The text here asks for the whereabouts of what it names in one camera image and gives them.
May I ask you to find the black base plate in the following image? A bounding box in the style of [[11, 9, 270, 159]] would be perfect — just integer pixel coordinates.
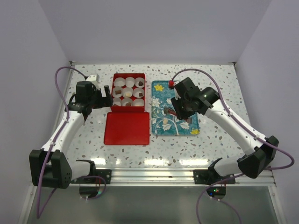
[[193, 169, 235, 185], [74, 169, 112, 184]]

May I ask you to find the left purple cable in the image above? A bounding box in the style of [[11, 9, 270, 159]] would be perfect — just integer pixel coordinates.
[[36, 66, 107, 219]]

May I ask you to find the red box lid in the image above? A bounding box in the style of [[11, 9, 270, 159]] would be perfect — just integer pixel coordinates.
[[104, 112, 150, 145]]

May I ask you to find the white paper cup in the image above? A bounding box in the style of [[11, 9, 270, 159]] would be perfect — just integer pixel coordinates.
[[113, 98, 121, 106], [133, 88, 144, 98], [121, 98, 133, 107], [125, 77, 135, 88], [133, 98, 144, 107], [135, 77, 145, 88], [112, 87, 123, 98], [114, 77, 126, 87], [122, 87, 133, 98]]

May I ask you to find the teal floral tray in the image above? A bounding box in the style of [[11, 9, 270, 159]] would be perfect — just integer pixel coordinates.
[[151, 80, 200, 136]]

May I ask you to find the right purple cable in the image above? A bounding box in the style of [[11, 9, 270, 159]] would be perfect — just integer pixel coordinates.
[[169, 68, 295, 224]]

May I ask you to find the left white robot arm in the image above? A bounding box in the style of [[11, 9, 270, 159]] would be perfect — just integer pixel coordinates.
[[29, 81, 113, 189]]

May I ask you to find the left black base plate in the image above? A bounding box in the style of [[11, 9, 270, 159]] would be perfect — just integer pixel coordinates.
[[74, 169, 112, 184]]

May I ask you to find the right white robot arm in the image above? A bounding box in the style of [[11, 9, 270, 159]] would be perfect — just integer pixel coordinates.
[[169, 78, 278, 183]]

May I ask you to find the aluminium mounting rail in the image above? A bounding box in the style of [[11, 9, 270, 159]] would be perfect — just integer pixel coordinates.
[[72, 166, 277, 187]]

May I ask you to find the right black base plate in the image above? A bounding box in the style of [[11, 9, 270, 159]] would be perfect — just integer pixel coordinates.
[[193, 169, 235, 185]]

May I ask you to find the purple cable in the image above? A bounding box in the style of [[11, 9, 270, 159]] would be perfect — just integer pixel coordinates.
[[36, 66, 107, 219], [169, 68, 295, 224]]

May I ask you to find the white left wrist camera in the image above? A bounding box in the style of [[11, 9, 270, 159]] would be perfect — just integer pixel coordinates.
[[86, 74, 100, 89]]

